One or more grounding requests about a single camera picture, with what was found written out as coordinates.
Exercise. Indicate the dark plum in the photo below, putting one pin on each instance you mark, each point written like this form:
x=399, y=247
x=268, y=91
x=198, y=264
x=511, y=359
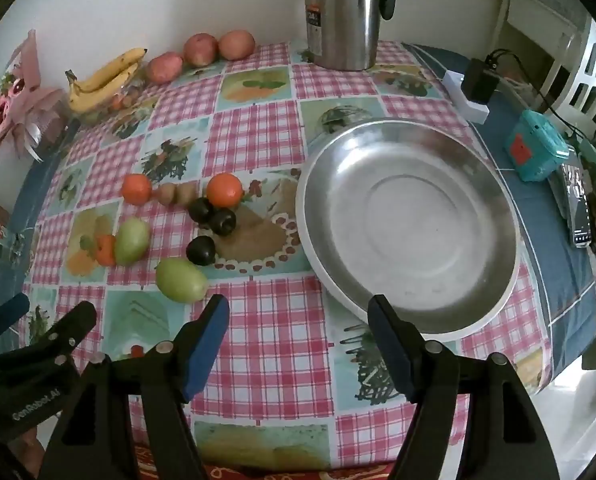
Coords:
x=200, y=210
x=223, y=222
x=200, y=250

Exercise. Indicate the teal box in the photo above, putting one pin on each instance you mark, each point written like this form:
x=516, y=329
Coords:
x=535, y=147

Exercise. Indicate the white shelf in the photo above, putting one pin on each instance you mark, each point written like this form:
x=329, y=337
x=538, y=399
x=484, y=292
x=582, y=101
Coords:
x=528, y=15

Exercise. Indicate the white power strip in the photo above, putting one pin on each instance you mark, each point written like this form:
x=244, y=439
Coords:
x=470, y=107

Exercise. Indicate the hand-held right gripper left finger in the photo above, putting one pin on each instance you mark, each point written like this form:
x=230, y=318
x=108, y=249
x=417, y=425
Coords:
x=205, y=345

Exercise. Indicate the orange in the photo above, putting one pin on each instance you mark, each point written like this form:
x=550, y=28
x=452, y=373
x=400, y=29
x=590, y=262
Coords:
x=105, y=250
x=136, y=189
x=224, y=190

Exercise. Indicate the teal long plastic item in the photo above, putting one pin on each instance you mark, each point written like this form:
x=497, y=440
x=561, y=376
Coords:
x=595, y=155

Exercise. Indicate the round metal basin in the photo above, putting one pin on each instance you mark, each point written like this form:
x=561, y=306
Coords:
x=413, y=220

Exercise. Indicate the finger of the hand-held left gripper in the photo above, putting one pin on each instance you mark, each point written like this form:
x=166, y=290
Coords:
x=7, y=313
x=72, y=327

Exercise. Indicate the blue cloth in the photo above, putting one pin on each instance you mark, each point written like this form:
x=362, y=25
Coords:
x=553, y=260

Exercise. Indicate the white plastic chair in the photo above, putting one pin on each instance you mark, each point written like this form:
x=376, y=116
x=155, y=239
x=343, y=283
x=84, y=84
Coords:
x=590, y=75

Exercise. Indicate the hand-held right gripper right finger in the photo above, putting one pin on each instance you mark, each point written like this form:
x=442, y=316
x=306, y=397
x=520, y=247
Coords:
x=393, y=350

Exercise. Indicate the pink checked tablecloth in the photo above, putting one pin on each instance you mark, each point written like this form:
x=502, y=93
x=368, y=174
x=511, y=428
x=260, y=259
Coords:
x=258, y=125

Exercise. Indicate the brown kiwi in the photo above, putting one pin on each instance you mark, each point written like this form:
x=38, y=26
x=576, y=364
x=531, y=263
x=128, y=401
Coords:
x=186, y=192
x=166, y=194

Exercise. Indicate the red patterned mat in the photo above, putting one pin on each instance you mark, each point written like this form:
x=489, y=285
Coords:
x=258, y=475

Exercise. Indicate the black smartphone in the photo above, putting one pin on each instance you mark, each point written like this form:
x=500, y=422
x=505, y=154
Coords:
x=578, y=200

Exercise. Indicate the pink flower bouquet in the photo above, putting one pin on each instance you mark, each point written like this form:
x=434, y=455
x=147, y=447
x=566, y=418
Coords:
x=15, y=100

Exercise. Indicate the green mango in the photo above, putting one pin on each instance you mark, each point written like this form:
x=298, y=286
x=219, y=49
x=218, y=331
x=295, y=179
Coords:
x=131, y=241
x=180, y=280

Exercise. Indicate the bunch of yellow bananas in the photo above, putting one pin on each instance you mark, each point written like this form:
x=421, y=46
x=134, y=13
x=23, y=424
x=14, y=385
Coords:
x=105, y=80

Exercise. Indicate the black power adapter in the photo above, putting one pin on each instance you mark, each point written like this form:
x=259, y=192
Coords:
x=479, y=80

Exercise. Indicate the stainless steel thermos jug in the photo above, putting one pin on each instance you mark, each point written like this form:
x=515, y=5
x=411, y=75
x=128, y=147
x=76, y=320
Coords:
x=343, y=15

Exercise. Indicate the red apple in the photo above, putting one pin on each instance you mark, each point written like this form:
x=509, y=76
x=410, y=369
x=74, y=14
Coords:
x=200, y=50
x=164, y=67
x=236, y=44

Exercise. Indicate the clear glass bowl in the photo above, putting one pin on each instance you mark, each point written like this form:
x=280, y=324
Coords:
x=115, y=105

